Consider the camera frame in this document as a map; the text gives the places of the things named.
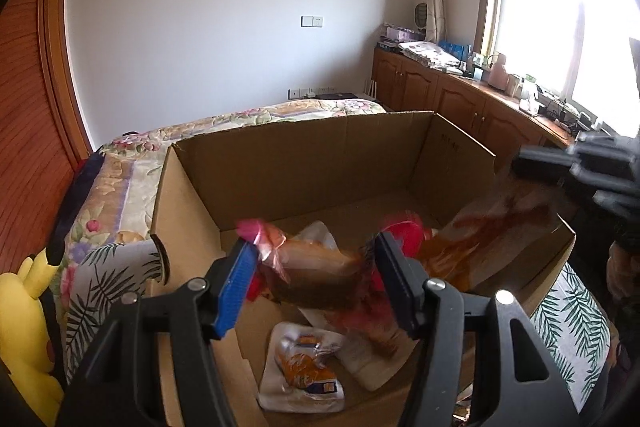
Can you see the yellow plush toy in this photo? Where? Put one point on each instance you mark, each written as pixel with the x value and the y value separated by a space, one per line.
pixel 25 332

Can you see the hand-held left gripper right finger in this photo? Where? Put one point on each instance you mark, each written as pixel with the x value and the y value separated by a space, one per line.
pixel 395 282

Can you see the wooden frame window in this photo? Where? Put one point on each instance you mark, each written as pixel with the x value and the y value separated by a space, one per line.
pixel 550 7

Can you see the dark clothes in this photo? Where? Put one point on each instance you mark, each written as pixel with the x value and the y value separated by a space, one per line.
pixel 90 169

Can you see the white packet with orange print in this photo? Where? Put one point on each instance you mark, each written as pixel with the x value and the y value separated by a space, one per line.
pixel 305 367

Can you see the brown cardboard box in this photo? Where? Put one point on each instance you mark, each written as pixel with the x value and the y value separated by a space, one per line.
pixel 310 172

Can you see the pink kettle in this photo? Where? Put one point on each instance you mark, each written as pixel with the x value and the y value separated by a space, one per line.
pixel 497 74

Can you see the purple box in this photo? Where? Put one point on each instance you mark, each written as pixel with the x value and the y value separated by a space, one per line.
pixel 400 33

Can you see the leaf print bed sheet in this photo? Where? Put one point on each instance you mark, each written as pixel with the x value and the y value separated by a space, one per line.
pixel 570 332

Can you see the white wall outlet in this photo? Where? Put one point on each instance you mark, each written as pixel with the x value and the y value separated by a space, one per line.
pixel 312 92

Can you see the wooden cabinet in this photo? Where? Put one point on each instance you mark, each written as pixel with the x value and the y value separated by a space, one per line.
pixel 450 97

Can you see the person's right hand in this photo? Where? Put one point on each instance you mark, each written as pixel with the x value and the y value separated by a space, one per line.
pixel 622 277

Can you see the floral quilt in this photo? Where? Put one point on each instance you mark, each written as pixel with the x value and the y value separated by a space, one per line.
pixel 140 177

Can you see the white wall switch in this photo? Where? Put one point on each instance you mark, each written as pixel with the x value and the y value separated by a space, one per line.
pixel 311 21

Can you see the folded patterned cloth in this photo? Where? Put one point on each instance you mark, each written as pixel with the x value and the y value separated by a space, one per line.
pixel 430 54

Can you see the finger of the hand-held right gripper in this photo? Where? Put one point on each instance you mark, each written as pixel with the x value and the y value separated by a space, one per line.
pixel 542 164
pixel 605 147

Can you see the small desk fan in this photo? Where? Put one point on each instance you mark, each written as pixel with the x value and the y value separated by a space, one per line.
pixel 422 16

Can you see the white router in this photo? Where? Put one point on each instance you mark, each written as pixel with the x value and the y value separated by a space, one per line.
pixel 369 91

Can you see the red-wrapped bread snack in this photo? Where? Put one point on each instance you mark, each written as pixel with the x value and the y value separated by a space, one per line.
pixel 320 272

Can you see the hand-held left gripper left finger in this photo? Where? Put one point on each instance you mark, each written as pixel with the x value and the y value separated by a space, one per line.
pixel 232 292

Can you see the large white snack packet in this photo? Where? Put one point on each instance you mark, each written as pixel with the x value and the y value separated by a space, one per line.
pixel 357 357

